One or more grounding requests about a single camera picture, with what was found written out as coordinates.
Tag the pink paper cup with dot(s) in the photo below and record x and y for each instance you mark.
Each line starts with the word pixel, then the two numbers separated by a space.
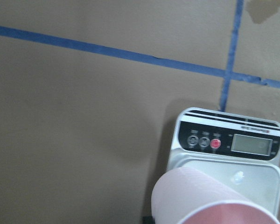
pixel 189 196

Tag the white digital kitchen scale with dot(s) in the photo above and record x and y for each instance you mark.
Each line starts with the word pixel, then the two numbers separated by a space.
pixel 239 151

